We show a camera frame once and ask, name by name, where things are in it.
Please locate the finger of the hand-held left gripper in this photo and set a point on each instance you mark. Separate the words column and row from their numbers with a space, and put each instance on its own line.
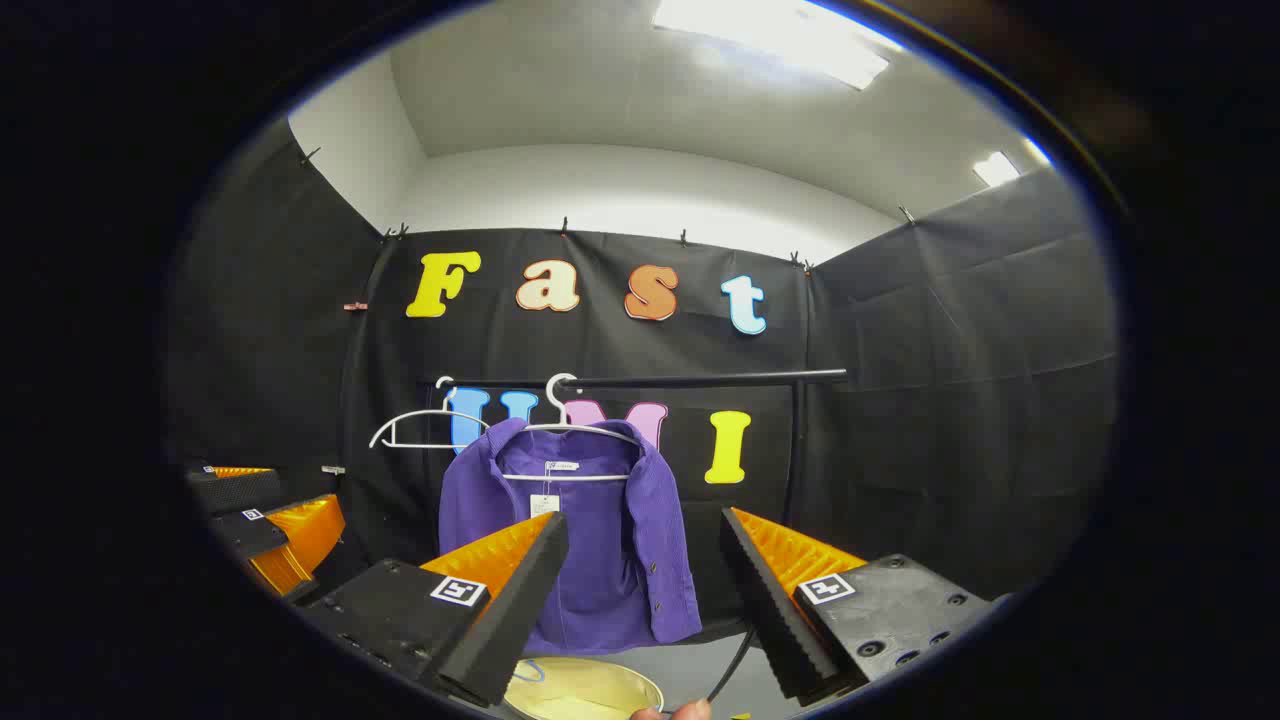
column 235, row 490
column 300, row 535

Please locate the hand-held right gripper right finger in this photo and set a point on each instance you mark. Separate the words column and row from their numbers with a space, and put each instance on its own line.
column 775, row 610

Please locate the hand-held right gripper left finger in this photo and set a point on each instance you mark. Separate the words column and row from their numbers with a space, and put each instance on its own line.
column 505, row 620

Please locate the cream laundry hamper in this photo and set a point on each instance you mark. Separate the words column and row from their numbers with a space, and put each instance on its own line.
column 590, row 692

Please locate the purple shirt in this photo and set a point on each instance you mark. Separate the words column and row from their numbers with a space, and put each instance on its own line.
column 610, row 560

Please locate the large white clothes hanger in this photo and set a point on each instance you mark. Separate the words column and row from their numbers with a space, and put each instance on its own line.
column 565, row 478

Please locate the small white clothes hanger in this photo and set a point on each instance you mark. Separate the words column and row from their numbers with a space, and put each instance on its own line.
column 430, row 411

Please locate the black clothes rack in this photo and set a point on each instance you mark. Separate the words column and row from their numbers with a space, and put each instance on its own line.
column 700, row 380

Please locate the small ceiling light panel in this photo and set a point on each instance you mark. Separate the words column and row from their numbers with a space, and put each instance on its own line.
column 996, row 168

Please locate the large ceiling light panel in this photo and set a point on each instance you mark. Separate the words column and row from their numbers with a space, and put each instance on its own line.
column 770, row 40

